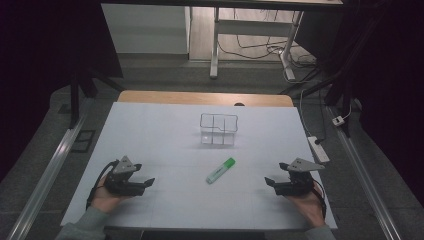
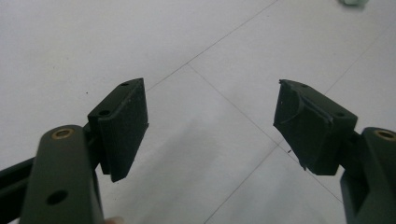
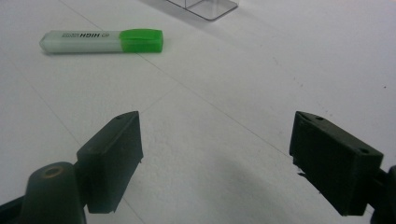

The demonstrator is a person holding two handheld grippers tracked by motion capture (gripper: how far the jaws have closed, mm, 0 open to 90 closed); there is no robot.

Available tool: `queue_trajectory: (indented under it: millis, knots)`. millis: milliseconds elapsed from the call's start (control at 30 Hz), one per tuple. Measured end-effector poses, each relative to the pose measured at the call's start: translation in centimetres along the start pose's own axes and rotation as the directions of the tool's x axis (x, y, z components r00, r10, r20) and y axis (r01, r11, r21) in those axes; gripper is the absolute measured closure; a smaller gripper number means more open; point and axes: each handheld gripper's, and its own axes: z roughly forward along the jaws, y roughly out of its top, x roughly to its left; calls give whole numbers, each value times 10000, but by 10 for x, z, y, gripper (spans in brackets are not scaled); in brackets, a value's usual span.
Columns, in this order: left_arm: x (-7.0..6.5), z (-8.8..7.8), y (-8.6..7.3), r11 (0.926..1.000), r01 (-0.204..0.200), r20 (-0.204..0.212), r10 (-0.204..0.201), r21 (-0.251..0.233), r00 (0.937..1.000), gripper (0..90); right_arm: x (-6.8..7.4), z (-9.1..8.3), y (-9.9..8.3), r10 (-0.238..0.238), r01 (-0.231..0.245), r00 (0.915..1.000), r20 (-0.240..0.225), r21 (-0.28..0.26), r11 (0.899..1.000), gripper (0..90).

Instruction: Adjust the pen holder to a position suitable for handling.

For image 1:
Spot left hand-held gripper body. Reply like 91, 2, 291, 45
104, 155, 143, 197

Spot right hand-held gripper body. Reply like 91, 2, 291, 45
279, 157, 326, 197

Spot person's right hand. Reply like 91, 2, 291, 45
285, 180, 327, 230

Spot person's left hand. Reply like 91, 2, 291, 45
90, 175, 132, 214

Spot white power strip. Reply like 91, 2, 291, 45
306, 135, 331, 164

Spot white table mat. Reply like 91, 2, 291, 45
60, 101, 339, 232

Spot black floor plate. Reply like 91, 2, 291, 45
70, 129, 97, 154

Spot green highlighter pen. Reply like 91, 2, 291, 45
205, 157, 237, 185

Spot clear plastic organizer box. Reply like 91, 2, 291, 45
199, 112, 240, 147

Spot black metal stand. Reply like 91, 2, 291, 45
67, 69, 127, 130
279, 33, 359, 138

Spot wooden table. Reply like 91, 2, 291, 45
116, 89, 295, 109

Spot white cabinet panel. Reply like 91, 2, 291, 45
100, 3, 192, 56

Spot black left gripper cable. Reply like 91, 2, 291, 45
85, 159, 120, 211

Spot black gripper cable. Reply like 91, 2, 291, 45
85, 159, 120, 211
312, 179, 329, 219

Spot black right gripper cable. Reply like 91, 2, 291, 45
312, 179, 329, 219

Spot black plug with cable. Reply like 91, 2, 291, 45
313, 89, 329, 146

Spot metal floor rail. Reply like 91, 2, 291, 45
327, 105, 404, 240
5, 99, 95, 240

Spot white power strip cable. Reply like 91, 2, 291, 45
298, 87, 313, 138

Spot black floor cables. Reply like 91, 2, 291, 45
217, 9, 318, 85

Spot white desk frame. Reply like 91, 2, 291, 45
209, 5, 305, 82

